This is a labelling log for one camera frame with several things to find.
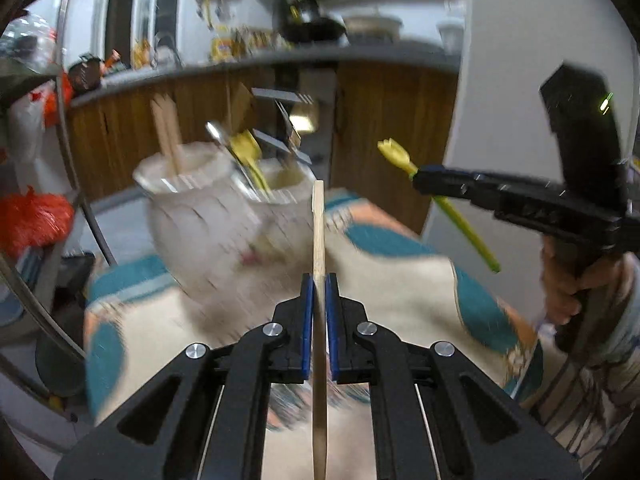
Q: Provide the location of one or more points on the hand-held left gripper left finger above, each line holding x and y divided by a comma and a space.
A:
308, 332

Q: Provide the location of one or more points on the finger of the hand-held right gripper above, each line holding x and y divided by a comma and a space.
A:
450, 182

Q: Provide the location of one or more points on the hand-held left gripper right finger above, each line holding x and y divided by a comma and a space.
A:
331, 332

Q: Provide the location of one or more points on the yellow tulip fork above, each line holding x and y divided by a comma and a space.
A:
395, 152

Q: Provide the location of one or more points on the wooden chopstick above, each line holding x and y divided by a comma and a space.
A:
175, 135
161, 130
318, 240

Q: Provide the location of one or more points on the cream ceramic vase with flower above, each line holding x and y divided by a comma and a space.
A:
190, 230

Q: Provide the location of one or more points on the yellow tulip spoon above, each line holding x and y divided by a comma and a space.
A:
246, 146

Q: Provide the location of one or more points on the person's right forearm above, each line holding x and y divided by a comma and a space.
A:
590, 400

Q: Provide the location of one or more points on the person's right hand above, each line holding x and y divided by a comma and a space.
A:
557, 285

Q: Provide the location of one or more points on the wooden kitchen cabinets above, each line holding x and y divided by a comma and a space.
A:
390, 125

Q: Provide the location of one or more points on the printed quilted tablecloth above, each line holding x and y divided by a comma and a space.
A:
400, 285

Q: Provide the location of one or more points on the white bowl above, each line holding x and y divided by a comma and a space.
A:
372, 27

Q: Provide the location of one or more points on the black cooking pot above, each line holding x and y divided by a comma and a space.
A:
312, 30

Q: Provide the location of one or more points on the silver spoon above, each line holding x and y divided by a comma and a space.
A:
219, 132

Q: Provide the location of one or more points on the grey kitchen countertop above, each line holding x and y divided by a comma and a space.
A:
250, 62

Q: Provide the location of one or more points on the metal storage rack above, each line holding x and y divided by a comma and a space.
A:
75, 160

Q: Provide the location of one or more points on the red plastic bag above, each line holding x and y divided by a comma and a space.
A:
52, 102
32, 220

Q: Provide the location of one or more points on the white plastic bag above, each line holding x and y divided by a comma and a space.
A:
27, 145

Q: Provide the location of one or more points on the dark round object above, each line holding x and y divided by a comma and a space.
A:
86, 74

